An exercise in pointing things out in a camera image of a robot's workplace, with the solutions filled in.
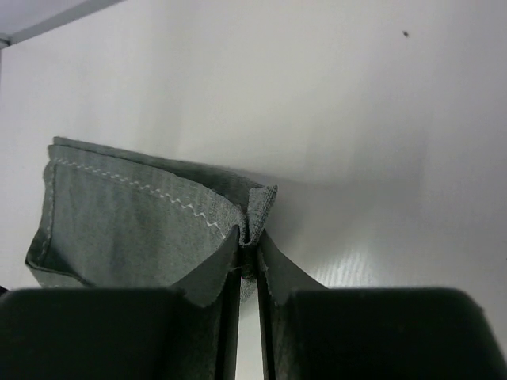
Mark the aluminium frame post right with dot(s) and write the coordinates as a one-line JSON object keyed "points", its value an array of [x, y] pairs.
{"points": [[23, 20]]}

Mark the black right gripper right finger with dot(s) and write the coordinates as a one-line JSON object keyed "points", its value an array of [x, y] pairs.
{"points": [[310, 331]]}

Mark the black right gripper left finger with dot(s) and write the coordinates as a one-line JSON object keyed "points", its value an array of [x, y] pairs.
{"points": [[186, 331]]}

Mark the grey cloth napkin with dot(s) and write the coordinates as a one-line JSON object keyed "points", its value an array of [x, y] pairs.
{"points": [[117, 218]]}

